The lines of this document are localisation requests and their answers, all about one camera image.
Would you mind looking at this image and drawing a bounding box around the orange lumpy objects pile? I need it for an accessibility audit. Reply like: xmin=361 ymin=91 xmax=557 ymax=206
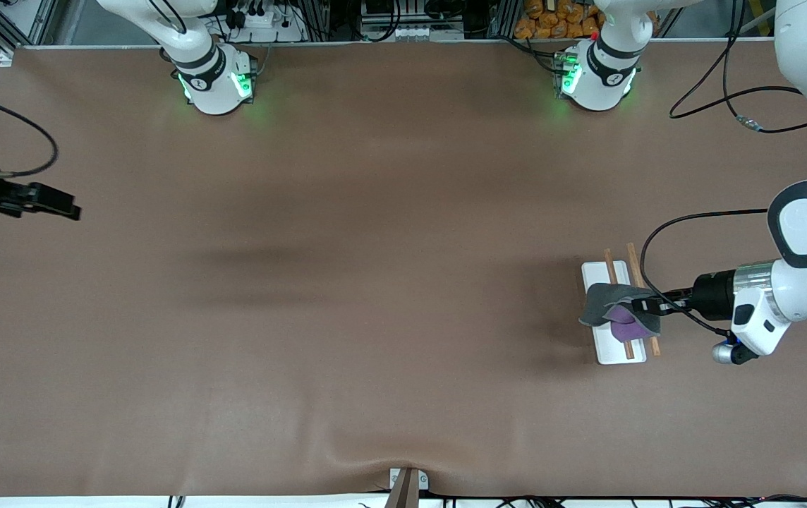
xmin=514 ymin=0 xmax=605 ymax=40

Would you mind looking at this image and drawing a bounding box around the aluminium frame profile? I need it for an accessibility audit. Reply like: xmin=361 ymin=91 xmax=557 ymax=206
xmin=0 ymin=0 xmax=60 ymax=68
xmin=742 ymin=0 xmax=778 ymax=36

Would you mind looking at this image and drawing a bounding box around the grey towel with purple side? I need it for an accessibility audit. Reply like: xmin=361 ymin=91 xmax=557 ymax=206
xmin=578 ymin=282 xmax=661 ymax=344

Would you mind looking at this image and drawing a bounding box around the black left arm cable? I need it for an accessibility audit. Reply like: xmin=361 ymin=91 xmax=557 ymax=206
xmin=639 ymin=0 xmax=807 ymax=337

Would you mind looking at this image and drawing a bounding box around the brown table cover mat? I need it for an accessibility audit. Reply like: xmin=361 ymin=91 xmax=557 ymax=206
xmin=0 ymin=39 xmax=807 ymax=498

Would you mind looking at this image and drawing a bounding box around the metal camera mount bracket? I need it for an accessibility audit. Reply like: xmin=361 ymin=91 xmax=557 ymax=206
xmin=389 ymin=468 xmax=430 ymax=508

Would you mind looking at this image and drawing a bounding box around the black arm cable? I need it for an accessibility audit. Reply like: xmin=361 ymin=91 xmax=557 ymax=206
xmin=0 ymin=92 xmax=59 ymax=179
xmin=639 ymin=0 xmax=807 ymax=337

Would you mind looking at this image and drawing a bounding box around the white power strip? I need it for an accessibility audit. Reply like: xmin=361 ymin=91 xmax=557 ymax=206
xmin=231 ymin=0 xmax=305 ymax=42

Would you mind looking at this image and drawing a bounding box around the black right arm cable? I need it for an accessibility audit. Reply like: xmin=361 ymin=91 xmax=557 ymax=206
xmin=0 ymin=92 xmax=59 ymax=179

